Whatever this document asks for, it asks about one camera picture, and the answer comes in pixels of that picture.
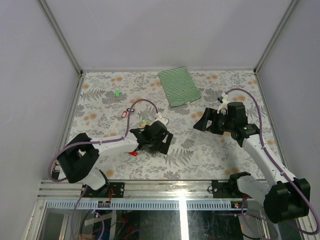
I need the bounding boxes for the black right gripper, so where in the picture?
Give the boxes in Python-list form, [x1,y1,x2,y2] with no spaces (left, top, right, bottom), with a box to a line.
[193,108,234,136]

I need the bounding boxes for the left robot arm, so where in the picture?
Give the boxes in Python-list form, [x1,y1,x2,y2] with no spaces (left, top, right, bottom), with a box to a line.
[56,116,173,198]

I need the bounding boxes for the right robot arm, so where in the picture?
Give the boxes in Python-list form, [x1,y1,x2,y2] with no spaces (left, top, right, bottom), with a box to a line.
[193,102,311,224]

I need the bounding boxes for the red tag key lower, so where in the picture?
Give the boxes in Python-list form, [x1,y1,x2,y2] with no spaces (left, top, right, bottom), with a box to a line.
[129,151,138,157]

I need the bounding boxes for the red tag key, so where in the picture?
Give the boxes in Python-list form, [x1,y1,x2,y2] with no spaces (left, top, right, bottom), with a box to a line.
[129,151,138,157]
[121,111,128,118]

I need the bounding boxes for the green white striped cloth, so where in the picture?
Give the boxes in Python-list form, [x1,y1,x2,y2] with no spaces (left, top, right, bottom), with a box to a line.
[158,67,202,108]

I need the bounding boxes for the red tag key upper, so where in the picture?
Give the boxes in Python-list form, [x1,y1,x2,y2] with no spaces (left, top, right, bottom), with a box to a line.
[121,111,128,118]

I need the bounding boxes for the floral tablecloth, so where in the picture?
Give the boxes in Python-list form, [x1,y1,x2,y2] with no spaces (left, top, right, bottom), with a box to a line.
[69,70,279,180]

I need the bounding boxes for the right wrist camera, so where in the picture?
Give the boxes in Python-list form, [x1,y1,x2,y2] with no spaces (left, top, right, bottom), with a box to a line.
[217,93,229,115]

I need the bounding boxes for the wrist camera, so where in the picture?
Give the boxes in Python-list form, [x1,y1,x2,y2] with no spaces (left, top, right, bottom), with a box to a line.
[155,113,169,126]
[217,93,229,115]

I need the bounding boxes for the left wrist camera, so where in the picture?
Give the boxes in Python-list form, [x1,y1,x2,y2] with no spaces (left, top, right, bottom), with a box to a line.
[155,113,169,126]

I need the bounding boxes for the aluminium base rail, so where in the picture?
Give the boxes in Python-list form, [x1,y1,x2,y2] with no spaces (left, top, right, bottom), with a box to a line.
[37,178,286,201]

